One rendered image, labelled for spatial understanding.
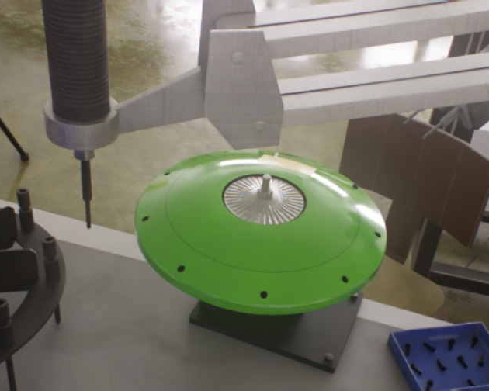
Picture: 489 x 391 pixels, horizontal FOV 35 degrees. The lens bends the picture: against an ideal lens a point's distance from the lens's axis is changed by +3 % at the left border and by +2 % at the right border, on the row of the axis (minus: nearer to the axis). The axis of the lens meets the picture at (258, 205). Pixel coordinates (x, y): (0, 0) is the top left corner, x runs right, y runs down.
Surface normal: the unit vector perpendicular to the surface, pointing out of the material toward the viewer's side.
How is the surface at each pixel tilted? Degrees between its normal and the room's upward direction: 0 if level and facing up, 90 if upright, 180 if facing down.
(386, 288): 0
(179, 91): 90
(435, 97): 90
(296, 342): 0
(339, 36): 90
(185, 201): 14
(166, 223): 23
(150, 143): 0
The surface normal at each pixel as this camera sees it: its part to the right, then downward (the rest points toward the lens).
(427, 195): -0.72, 0.36
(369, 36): 0.14, 0.61
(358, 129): -0.39, 0.52
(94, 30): 0.75, 0.45
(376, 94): -0.06, -0.79
